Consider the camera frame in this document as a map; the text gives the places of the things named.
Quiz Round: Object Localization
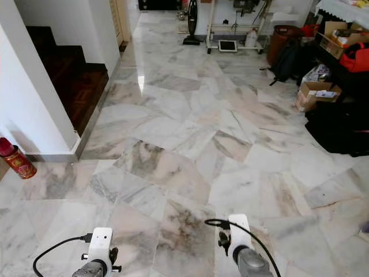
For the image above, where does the red printed canister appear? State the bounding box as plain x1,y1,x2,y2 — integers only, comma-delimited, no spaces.
0,137,37,179

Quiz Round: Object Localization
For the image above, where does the large black bag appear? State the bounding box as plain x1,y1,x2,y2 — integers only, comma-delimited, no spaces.
304,101,369,158

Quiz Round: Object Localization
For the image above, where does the small open cardboard box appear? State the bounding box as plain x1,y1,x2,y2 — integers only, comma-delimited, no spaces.
294,80,342,113

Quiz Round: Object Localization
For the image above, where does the dark wooden staircase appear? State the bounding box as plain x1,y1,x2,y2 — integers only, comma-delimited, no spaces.
26,26,109,137

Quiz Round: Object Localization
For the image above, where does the black backpack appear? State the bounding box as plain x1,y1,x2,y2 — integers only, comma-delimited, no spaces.
261,38,318,87

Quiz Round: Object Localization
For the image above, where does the crumpled clear plastic bag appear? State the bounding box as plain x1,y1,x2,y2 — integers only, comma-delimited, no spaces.
302,63,333,83

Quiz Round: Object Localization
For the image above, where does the white framed tablet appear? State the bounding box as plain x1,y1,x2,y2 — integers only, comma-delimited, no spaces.
218,39,238,53

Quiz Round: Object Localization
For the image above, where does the white plastic bottle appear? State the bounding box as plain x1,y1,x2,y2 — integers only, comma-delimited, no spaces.
245,29,259,48

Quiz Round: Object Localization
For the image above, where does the brown round barrel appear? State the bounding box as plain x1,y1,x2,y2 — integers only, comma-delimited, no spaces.
267,24,304,66

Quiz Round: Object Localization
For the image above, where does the white metal rack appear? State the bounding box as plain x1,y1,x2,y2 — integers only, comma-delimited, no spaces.
206,0,273,54

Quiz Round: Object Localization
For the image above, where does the black upright vacuum cleaner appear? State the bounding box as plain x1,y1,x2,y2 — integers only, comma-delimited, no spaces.
182,0,202,46

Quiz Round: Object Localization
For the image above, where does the large filled cardboard box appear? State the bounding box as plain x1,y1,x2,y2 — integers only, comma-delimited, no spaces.
319,21,369,59

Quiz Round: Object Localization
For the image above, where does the red bag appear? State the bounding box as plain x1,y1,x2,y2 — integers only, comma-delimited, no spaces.
339,42,369,73

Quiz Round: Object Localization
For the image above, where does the light wooden door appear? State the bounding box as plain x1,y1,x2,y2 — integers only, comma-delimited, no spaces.
111,0,132,46

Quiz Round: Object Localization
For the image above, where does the black low cabinet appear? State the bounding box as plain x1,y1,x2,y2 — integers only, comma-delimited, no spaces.
138,0,185,12

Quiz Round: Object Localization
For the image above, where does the table with white cloth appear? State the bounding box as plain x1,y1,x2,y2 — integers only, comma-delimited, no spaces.
315,0,369,27

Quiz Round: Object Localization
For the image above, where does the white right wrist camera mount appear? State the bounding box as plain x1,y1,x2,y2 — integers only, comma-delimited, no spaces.
228,214,252,261

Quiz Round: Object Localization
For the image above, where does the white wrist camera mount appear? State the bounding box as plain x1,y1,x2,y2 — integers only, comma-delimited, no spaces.
228,214,252,261
91,227,115,267

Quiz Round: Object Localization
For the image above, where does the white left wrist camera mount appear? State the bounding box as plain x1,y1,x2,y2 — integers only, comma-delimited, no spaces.
91,227,115,267

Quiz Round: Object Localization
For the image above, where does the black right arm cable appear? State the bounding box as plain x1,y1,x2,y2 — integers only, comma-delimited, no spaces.
205,218,289,277

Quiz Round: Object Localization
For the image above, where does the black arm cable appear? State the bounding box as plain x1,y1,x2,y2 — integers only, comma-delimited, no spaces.
205,218,289,277
32,233,93,277

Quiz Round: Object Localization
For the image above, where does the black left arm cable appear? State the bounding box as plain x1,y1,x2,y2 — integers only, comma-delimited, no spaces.
32,233,93,277

